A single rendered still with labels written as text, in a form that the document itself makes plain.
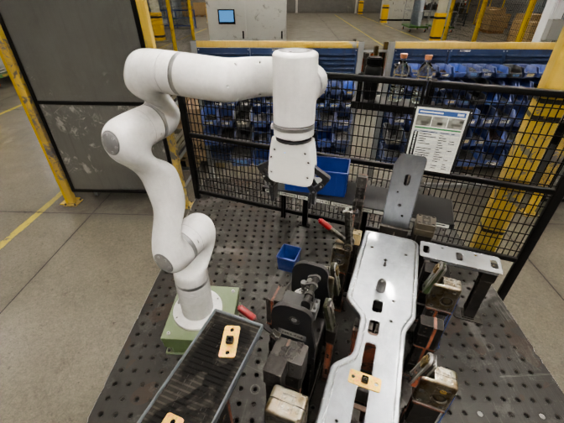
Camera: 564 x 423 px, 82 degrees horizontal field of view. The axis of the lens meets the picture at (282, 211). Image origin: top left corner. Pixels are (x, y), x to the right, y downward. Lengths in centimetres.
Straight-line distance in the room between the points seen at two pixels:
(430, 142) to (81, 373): 227
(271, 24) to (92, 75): 495
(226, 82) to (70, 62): 271
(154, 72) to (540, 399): 154
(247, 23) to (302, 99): 706
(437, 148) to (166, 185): 117
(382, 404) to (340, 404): 10
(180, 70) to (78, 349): 208
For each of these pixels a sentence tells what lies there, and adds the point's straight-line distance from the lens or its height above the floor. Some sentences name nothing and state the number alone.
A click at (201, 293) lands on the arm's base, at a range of 122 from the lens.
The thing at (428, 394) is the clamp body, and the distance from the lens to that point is 104.
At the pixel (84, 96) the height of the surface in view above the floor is 110.
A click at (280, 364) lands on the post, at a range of 87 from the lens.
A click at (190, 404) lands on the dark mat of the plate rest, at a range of 78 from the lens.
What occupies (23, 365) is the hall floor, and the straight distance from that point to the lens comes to 264.
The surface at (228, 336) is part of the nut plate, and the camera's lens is 83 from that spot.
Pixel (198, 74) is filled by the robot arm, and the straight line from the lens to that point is 71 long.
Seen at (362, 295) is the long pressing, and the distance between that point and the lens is 116.
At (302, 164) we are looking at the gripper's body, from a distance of 68.
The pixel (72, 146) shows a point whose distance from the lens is 367.
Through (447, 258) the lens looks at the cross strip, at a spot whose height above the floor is 100.
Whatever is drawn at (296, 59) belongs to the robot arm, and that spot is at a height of 175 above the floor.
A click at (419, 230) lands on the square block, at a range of 146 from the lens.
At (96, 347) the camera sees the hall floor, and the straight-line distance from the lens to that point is 249.
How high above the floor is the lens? 185
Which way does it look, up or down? 34 degrees down
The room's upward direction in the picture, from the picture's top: straight up
